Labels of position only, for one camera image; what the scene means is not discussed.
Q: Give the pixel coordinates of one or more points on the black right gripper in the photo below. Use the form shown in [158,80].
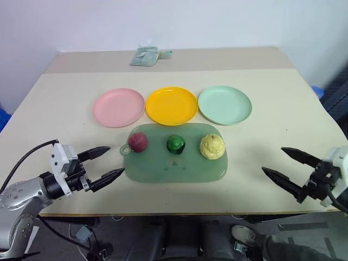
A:
[322,180]

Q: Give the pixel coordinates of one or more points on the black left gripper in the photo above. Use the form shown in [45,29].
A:
[77,178]

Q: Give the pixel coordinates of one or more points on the pink plate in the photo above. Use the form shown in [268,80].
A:
[118,107]

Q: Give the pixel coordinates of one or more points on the green ball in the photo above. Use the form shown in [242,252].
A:
[176,144]

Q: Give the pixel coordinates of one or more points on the yellow plate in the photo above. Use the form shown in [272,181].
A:
[171,106]

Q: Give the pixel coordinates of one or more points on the light green plate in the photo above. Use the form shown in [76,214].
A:
[224,105]

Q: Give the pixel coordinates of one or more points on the red apple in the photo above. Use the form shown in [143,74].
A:
[138,142]

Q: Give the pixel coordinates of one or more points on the small grey box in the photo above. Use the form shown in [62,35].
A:
[84,233]

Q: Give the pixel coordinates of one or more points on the translucent green cutting mat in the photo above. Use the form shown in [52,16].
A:
[174,170]

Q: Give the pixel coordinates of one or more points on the dark trouser leg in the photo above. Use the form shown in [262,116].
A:
[299,250]

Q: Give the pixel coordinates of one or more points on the blue round container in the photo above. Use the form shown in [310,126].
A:
[318,92]

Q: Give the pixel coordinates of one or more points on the grey white shoe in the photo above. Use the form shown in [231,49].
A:
[243,236]

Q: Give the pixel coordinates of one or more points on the black ribbed case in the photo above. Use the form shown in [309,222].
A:
[336,92]

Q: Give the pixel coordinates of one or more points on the blue plastic crate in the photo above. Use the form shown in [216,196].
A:
[3,117]

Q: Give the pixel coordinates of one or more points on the green fabric pouch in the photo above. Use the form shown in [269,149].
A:
[144,56]

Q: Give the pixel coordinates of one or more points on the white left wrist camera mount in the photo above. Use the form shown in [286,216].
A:
[57,163]

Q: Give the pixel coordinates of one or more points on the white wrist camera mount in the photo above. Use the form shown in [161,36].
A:
[337,155]
[57,163]

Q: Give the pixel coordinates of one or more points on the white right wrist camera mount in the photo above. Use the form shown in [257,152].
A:
[337,155]

